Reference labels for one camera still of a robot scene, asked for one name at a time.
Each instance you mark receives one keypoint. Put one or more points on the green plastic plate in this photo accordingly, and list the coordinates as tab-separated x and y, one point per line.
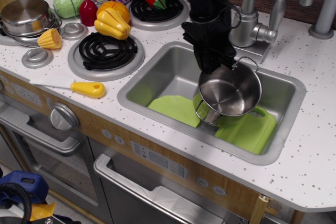
176	107

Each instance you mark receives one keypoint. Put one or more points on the yellow cloth on floor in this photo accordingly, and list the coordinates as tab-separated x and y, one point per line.
41	211

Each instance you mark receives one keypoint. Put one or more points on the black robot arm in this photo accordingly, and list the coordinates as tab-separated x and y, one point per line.
204	11

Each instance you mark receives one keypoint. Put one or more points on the yellow toy squash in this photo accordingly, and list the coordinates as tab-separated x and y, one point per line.
110	23

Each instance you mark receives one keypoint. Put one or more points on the silver oven dial knob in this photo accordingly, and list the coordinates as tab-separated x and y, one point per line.
62	118

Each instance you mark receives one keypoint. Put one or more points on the dark red toy fruit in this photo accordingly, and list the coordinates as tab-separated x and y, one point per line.
88	13

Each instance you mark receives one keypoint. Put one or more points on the grey stove knob upper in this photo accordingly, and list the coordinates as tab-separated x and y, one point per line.
74	31

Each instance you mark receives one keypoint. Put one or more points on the rear black stove burner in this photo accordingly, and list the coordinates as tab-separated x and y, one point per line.
144	17

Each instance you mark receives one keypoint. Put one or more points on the grey vertical pole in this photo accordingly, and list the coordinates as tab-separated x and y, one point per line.
323	27

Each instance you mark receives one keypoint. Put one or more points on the toy oven door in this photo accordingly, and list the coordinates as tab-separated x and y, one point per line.
63	159

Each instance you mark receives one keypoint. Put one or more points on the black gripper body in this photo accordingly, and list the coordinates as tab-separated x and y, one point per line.
214	36

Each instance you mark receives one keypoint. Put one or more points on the grey stove knob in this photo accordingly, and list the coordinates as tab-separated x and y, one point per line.
74	31
37	58

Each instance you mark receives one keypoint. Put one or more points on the blue clamp device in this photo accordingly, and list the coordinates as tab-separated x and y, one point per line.
33	184

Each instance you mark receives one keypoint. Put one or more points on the grey toy sink basin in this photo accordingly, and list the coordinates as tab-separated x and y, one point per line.
173	71

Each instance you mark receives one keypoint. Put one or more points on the large steel pot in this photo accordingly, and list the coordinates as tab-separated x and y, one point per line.
227	94

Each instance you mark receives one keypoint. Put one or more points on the toy dishwasher door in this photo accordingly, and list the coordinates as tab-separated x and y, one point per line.
136	194

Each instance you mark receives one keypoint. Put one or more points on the green toy cabbage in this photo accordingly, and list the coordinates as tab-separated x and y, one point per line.
67	8

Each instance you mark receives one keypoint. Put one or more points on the grey stove knob lower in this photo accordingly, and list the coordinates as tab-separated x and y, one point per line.
37	58

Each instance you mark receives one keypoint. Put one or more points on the yellow toy corn piece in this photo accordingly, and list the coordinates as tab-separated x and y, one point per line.
50	39

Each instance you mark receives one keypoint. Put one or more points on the small steel pot upside down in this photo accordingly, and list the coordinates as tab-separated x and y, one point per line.
24	21

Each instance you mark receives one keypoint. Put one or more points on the front black stove burner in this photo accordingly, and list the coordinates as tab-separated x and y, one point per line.
103	58

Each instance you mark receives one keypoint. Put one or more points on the green plastic cutting board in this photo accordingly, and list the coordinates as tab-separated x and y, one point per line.
251	132

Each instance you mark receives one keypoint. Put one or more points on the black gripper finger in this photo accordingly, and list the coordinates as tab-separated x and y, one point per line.
207	60

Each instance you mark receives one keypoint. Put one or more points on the black stove burner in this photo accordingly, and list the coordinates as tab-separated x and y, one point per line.
103	58
144	17

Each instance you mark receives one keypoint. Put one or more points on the toy knife yellow handle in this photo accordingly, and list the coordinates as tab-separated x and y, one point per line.
90	89

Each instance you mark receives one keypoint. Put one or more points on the silver toy faucet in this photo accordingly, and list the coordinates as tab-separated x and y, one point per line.
249	36

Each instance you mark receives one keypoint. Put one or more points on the orange toy pumpkin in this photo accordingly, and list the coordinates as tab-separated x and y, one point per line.
119	7

